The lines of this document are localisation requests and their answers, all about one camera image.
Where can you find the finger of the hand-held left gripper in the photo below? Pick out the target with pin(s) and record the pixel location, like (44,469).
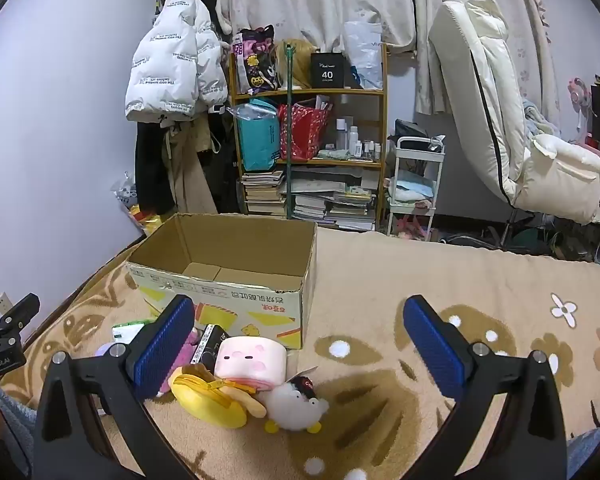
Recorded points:
(17,308)

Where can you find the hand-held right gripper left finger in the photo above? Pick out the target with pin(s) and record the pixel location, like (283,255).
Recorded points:
(165,347)

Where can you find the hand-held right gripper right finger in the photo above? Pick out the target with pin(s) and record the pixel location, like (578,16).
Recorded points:
(435,350)

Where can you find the pink bear plush toy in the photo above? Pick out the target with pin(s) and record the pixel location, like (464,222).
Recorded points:
(194,336)

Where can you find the green tissue pack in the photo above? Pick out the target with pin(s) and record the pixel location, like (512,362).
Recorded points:
(127,331)

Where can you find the black packet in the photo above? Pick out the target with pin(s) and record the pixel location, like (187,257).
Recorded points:
(210,345)

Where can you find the yellow plush pouch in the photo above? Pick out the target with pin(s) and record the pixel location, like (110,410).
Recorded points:
(205,405)

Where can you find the pink square plush toy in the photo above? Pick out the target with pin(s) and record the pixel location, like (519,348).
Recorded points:
(250,360)

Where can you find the printed cardboard box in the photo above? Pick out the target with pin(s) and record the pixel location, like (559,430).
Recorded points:
(260,305)

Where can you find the white round plush toy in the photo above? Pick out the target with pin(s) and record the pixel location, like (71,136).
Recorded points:
(295,405)

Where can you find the person's left forearm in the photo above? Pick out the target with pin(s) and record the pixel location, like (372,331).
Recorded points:
(10,435)

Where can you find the clear bag of snacks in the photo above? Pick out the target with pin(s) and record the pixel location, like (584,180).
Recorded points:
(130,195)

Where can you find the light blue cloth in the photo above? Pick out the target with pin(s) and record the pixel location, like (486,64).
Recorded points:
(410,190)

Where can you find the beige coat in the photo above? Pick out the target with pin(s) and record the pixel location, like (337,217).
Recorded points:
(190,180)

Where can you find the black coat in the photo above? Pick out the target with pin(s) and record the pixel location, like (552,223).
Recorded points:
(147,170)

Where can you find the pile of books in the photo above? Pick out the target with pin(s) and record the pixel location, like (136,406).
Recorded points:
(265,195)

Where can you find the person's blue-grey clothing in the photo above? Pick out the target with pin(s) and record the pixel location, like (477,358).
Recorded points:
(587,452)

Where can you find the dark hanging garment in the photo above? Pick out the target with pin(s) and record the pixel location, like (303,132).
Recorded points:
(225,160)

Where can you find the white trolley cart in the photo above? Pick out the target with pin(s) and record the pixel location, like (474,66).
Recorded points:
(405,144)

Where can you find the black bag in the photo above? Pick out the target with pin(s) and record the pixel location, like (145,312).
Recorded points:
(410,129)

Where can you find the group of white cosmetic bottles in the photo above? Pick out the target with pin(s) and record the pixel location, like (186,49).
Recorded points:
(355,140)

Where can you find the teal bag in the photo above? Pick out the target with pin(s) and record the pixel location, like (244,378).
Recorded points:
(257,140)

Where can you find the cream padded chair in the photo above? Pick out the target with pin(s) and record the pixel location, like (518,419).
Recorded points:
(485,110)

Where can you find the green pole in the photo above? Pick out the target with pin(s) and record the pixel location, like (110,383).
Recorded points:
(289,135)

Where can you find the red patterned bag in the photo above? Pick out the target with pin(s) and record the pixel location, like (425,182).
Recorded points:
(305,130)

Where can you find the wooden shelf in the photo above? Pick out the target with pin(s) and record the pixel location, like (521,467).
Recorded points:
(330,92)

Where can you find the white puffer jacket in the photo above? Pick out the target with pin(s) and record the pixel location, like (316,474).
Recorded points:
(170,60)

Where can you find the pink fan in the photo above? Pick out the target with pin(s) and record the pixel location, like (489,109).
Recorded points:
(579,90)

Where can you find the black box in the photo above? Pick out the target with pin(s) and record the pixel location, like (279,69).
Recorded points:
(328,70)

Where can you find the printed cartoon bag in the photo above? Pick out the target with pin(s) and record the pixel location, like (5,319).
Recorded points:
(255,60)

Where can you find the white plastic bag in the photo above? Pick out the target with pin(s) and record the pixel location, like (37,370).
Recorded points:
(365,55)

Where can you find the blonde wig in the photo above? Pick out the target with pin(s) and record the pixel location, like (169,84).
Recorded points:
(300,65)

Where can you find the cream curtain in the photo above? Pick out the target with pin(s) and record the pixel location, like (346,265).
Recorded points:
(330,0)

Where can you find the white wall outlet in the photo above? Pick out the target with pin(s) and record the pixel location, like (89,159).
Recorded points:
(2,303)

